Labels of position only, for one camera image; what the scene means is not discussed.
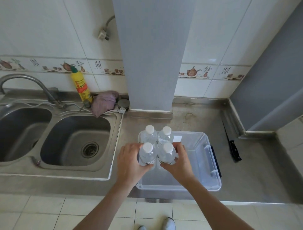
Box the clear plastic water bottle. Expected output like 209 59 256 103
138 142 157 170
157 126 173 144
141 125 158 145
157 142 177 165

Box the person's left hand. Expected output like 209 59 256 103
115 142 155 188

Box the person's left forearm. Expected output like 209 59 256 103
73 181 138 230

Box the clear plastic storage bin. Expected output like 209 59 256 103
135 131 222 192

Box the white wall plug with cable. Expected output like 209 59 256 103
98 15 116 41

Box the yellow detergent bottle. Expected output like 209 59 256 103
70 65 93 104

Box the black handled kitchen knife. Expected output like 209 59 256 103
221 119 242 163

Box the purple cloth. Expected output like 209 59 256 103
91 90 120 118

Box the person's right forearm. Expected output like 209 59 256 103
182 178 255 230

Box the curved metal faucet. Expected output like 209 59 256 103
0 73 64 109

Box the stainless steel double sink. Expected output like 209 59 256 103
0 94 125 180

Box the metal sink drain strainer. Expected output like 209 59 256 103
81 141 100 160

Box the person's right hand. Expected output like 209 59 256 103
160 142 197 188

